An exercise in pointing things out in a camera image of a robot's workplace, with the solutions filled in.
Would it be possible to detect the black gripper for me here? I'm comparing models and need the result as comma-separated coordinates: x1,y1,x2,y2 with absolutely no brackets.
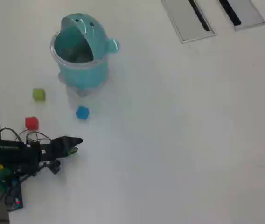
40,136,84,163

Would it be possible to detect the blue lego block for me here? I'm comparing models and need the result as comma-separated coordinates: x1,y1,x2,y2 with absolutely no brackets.
75,105,90,121

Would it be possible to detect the red lego block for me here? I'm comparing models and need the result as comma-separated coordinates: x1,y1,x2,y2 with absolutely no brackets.
25,116,40,131

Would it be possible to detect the green lego block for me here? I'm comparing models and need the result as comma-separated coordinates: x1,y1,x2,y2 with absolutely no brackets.
32,88,46,102

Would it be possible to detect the teal whale-shaped bin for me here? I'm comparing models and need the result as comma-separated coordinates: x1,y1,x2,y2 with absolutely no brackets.
50,13,121,97

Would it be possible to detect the blue controller circuit board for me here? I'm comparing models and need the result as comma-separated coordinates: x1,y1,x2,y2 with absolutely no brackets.
6,179,24,212

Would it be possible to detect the black robot wire bundle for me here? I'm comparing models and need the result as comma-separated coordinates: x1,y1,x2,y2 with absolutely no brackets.
0,127,54,145

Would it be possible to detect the silver table cable port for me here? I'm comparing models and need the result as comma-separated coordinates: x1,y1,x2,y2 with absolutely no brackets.
160,0,217,44
216,0,265,32

